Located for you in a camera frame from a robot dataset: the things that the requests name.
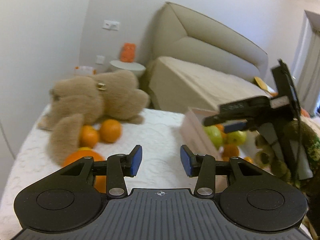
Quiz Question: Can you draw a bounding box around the green guava fruit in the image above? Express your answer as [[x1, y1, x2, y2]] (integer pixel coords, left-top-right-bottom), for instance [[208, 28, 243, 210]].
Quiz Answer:
[[226, 131, 247, 146]]

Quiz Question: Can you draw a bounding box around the large orange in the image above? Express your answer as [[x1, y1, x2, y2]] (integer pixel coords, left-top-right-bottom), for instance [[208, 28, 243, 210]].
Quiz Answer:
[[62, 146, 108, 194]]

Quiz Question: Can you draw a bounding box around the orange mandarin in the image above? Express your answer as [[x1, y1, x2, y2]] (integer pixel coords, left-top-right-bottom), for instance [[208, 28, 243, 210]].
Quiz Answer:
[[215, 124, 225, 133], [79, 125, 100, 148], [99, 119, 122, 143], [222, 144, 240, 158]]

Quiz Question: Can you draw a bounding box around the orange mandarin in box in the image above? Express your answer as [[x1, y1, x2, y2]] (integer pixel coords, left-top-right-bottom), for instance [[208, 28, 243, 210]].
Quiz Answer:
[[215, 124, 225, 133]]

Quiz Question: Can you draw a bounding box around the pink cardboard box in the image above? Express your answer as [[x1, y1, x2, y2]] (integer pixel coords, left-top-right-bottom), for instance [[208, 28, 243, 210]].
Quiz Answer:
[[179, 106, 241, 188]]

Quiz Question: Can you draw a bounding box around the small mandarin in box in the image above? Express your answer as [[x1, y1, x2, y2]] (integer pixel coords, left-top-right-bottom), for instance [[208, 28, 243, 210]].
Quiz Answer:
[[244, 157, 254, 164]]

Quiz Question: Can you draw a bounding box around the beige blanket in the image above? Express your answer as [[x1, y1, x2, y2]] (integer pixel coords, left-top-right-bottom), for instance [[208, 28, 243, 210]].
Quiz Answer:
[[255, 120, 319, 194]]

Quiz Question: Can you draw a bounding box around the white lace tablecloth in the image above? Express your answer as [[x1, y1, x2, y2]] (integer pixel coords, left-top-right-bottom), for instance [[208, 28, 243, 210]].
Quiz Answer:
[[0, 104, 313, 235]]

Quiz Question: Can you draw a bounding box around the brown plush bunny toy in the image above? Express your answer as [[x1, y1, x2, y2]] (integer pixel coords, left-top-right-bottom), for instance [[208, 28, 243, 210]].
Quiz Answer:
[[37, 70, 150, 165]]

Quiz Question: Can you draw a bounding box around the beige upholstered bed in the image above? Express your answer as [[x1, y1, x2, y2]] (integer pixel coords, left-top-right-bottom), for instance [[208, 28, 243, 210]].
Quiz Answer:
[[140, 2, 268, 113]]

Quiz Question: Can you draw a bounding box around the white round side table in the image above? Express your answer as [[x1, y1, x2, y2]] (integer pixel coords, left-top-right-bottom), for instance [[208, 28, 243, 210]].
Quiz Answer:
[[110, 60, 146, 78]]

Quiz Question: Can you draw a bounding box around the orange owl figurine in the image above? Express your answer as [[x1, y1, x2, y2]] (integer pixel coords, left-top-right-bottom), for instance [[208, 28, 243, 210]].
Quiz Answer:
[[120, 43, 136, 63]]

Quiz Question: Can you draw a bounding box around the white wall switch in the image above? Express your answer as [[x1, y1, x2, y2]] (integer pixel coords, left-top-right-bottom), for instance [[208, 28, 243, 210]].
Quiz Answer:
[[95, 55, 105, 65]]

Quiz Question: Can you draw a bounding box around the white wall socket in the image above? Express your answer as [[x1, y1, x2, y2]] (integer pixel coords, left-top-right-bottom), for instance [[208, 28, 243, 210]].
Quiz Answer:
[[103, 20, 120, 31]]

